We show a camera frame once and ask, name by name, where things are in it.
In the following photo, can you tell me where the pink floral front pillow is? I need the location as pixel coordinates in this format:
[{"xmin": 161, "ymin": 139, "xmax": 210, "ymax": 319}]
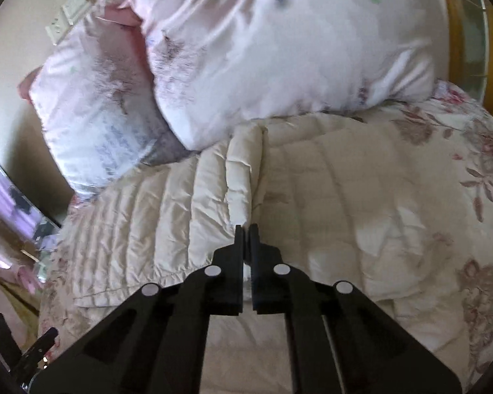
[{"xmin": 120, "ymin": 0, "xmax": 435, "ymax": 150}]

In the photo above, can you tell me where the dark framed mirror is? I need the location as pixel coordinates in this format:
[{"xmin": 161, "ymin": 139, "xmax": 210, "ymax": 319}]
[{"xmin": 0, "ymin": 165, "xmax": 60, "ymax": 252}]

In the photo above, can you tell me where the cream white puffer jacket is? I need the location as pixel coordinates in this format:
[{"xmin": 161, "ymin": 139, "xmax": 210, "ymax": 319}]
[{"xmin": 64, "ymin": 116, "xmax": 460, "ymax": 317}]

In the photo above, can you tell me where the floral bed sheet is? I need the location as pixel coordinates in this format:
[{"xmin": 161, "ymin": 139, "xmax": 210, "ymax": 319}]
[{"xmin": 39, "ymin": 82, "xmax": 493, "ymax": 389}]

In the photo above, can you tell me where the pink blue rear pillow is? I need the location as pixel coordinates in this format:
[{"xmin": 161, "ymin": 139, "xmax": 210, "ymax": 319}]
[{"xmin": 18, "ymin": 0, "xmax": 189, "ymax": 199}]

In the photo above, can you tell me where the wooden headboard cabinet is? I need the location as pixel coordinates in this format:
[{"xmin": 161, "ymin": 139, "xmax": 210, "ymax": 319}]
[{"xmin": 445, "ymin": 0, "xmax": 493, "ymax": 115}]

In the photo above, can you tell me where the white wall switch panel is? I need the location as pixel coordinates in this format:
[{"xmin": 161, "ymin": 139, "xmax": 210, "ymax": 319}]
[{"xmin": 45, "ymin": 0, "xmax": 94, "ymax": 45}]

